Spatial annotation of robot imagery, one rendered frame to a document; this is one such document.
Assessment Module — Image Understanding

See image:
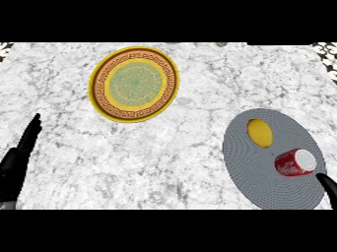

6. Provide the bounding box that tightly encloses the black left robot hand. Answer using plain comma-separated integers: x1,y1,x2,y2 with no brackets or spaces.
0,112,42,206

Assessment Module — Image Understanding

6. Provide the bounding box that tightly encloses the grey round placemat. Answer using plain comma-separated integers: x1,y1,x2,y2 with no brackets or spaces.
220,107,328,211

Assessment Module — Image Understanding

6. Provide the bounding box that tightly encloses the red soda can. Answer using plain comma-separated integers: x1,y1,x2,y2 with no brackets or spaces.
273,148,317,177

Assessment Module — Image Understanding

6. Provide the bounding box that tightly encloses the yellow patterned plate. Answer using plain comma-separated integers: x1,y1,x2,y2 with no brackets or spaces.
86,45,181,124

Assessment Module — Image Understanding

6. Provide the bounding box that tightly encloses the yellow lemon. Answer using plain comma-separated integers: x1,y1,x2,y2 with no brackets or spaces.
245,118,274,150

